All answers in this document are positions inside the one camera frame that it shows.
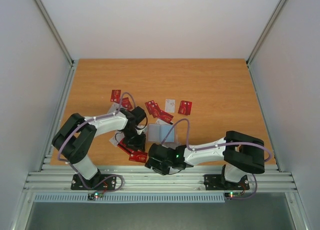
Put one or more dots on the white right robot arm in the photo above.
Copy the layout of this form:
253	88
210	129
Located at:
243	154

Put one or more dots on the white VIP card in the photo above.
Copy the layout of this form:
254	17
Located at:
114	107

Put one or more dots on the red VIP card right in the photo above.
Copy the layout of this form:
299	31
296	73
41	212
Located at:
154	110

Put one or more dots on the red VIP card pair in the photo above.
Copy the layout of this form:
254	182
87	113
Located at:
138	156

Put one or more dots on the red VIP card far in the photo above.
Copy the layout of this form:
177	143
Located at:
185	108

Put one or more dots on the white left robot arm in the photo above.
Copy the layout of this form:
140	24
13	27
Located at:
75	137

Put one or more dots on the red VIP card left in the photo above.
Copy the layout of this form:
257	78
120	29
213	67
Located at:
115	95

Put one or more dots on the white card under arm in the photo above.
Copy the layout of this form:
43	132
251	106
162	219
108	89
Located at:
117	138

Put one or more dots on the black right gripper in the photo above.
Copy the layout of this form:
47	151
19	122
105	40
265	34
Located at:
155	163

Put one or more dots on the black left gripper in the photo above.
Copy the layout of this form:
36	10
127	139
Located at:
138	145

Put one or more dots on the white blossom card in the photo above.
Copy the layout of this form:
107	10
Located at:
170	105

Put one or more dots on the pink leather card holder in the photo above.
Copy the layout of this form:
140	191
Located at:
161	133

